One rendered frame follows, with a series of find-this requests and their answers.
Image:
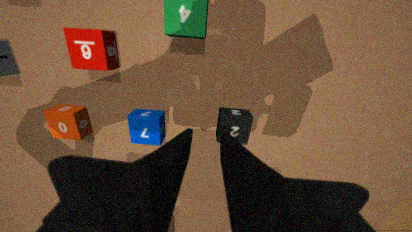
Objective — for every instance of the white and dark grey block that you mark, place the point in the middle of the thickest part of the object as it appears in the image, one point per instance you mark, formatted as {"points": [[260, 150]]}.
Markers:
{"points": [[7, 63]]}

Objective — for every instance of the red block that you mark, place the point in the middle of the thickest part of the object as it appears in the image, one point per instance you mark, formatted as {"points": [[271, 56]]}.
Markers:
{"points": [[92, 49]]}

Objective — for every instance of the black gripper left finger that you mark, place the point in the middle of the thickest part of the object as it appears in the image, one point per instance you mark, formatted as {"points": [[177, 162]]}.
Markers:
{"points": [[152, 182]]}

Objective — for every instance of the black block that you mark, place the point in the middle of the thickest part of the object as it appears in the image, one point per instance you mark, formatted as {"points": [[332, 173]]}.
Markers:
{"points": [[236, 122]]}

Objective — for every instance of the orange block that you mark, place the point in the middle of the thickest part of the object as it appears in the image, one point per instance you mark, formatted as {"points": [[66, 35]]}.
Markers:
{"points": [[68, 121]]}

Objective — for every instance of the blue block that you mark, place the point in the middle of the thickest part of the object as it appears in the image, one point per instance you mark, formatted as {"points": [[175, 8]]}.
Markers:
{"points": [[147, 126]]}

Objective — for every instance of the green block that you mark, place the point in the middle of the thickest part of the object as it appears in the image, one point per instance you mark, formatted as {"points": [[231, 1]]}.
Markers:
{"points": [[186, 18]]}

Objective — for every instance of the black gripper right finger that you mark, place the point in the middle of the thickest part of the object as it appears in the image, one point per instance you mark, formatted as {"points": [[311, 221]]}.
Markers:
{"points": [[257, 194]]}

